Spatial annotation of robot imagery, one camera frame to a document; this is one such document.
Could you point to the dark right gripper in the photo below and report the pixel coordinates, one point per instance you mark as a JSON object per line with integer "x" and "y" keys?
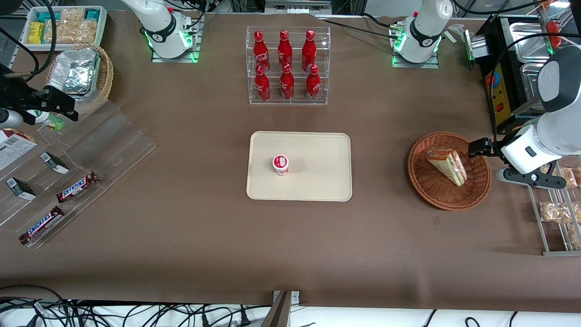
{"x": 19, "y": 101}

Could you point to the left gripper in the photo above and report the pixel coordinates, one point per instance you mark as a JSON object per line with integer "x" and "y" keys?
{"x": 493, "y": 149}

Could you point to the triangle sandwich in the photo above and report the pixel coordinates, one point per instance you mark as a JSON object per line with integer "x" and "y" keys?
{"x": 447, "y": 165}

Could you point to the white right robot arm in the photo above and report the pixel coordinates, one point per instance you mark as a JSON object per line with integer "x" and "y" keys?
{"x": 159, "y": 27}

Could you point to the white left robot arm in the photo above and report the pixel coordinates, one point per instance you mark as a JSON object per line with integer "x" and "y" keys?
{"x": 563, "y": 131}

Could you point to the tan deep wicker basket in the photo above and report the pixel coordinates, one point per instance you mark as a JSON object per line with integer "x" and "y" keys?
{"x": 105, "y": 77}

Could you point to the brown round wicker basket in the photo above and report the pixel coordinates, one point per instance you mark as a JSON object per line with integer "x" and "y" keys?
{"x": 431, "y": 190}

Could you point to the steel appliance tray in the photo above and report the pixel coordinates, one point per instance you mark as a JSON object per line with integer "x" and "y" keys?
{"x": 531, "y": 81}
{"x": 529, "y": 43}

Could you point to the beige plastic tray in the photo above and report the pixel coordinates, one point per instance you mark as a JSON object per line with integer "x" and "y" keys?
{"x": 313, "y": 181}

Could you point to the green white small bottle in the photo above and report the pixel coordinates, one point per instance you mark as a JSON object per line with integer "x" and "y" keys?
{"x": 50, "y": 121}

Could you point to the silver foil container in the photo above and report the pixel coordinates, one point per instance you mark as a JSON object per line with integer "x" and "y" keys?
{"x": 75, "y": 70}

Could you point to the black appliance with yellow panel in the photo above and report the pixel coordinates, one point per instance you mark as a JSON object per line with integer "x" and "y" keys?
{"x": 497, "y": 100}

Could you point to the white carton with barcode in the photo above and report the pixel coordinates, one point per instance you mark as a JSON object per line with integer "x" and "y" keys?
{"x": 13, "y": 150}

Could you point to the small black white box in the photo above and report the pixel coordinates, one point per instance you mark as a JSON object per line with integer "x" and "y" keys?
{"x": 54, "y": 163}
{"x": 20, "y": 188}

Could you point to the clear acrylic display stand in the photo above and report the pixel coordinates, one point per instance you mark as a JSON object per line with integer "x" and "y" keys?
{"x": 113, "y": 145}

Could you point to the yellow snack packet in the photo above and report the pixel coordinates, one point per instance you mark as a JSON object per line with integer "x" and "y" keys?
{"x": 37, "y": 32}

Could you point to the clear bag of crackers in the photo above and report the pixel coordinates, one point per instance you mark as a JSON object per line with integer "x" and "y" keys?
{"x": 75, "y": 32}
{"x": 72, "y": 13}

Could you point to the snickers chocolate bar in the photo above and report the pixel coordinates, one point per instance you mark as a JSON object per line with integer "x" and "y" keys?
{"x": 77, "y": 187}
{"x": 41, "y": 225}

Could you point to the brown snack bag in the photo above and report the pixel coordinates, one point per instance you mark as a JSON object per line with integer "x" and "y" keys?
{"x": 575, "y": 236}
{"x": 571, "y": 177}
{"x": 556, "y": 212}

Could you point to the teal snack packet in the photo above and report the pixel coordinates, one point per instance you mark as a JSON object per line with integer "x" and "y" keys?
{"x": 92, "y": 14}
{"x": 45, "y": 17}

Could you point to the white plastic bin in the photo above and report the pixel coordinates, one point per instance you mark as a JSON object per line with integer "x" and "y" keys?
{"x": 102, "y": 27}

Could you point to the small white strip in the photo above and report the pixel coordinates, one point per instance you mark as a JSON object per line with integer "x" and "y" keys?
{"x": 451, "y": 37}

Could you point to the crumpled clear plastic wrap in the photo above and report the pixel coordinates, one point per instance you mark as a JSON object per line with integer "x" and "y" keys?
{"x": 460, "y": 29}

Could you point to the red cola bottle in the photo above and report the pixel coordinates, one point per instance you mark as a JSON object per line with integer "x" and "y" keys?
{"x": 262, "y": 86}
{"x": 287, "y": 84}
{"x": 259, "y": 52}
{"x": 309, "y": 50}
{"x": 284, "y": 47}
{"x": 312, "y": 86}

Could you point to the clear acrylic bottle rack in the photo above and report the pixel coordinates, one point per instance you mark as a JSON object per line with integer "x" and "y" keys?
{"x": 324, "y": 59}

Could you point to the red white yogurt cup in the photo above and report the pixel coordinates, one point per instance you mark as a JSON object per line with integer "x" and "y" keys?
{"x": 280, "y": 164}

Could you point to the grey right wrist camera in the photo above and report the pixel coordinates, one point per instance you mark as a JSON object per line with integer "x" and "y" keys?
{"x": 9, "y": 119}

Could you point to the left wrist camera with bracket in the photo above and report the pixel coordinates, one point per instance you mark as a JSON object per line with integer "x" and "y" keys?
{"x": 535, "y": 178}

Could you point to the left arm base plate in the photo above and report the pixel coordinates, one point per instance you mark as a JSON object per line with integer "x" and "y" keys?
{"x": 415, "y": 65}

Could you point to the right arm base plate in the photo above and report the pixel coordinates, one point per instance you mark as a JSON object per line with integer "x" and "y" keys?
{"x": 174, "y": 59}

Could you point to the aluminium frame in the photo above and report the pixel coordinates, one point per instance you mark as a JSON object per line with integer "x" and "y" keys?
{"x": 297, "y": 5}

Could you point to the aluminium post with bracket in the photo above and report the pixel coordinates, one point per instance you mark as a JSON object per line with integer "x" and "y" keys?
{"x": 280, "y": 313}

